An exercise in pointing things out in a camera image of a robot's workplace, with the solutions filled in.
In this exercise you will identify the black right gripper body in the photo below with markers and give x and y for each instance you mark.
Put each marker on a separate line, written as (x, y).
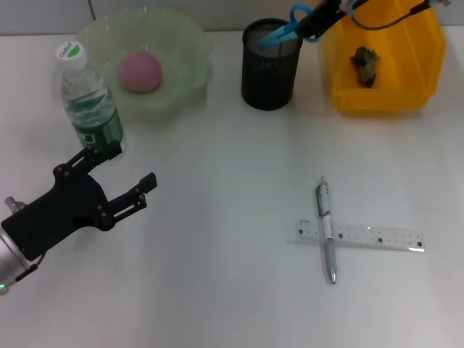
(340, 7)

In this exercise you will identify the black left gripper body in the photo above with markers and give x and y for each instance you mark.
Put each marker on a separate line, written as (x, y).
(65, 210)

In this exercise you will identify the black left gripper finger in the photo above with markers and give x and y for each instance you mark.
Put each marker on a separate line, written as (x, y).
(134, 197)
(98, 156)

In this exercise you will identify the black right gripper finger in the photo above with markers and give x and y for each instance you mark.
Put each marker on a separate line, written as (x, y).
(310, 20)
(317, 27)

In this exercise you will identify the blue scissors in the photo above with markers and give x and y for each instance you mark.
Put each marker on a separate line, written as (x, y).
(275, 36)

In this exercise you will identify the clear bottle green label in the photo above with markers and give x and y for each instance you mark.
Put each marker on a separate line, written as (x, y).
(90, 108)

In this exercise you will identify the green plastic wrapper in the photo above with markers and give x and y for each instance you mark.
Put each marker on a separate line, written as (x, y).
(366, 61)

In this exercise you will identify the pink peach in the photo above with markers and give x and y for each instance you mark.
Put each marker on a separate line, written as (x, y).
(139, 70)

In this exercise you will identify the clear plastic ruler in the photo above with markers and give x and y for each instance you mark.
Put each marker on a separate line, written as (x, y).
(362, 235)

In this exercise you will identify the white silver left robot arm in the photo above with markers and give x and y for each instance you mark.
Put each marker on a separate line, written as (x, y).
(9, 261)

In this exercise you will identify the black mesh pen holder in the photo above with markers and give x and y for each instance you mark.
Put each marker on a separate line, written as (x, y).
(270, 79)

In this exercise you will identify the translucent green fruit plate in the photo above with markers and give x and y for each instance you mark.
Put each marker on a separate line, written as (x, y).
(174, 47)

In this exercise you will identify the silver pen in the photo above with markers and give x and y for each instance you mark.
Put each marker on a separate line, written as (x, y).
(328, 224)

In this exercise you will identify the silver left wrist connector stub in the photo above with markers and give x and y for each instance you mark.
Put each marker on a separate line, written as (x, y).
(14, 206)

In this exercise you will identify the yellow plastic bin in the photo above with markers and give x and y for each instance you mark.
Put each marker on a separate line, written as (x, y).
(406, 72)

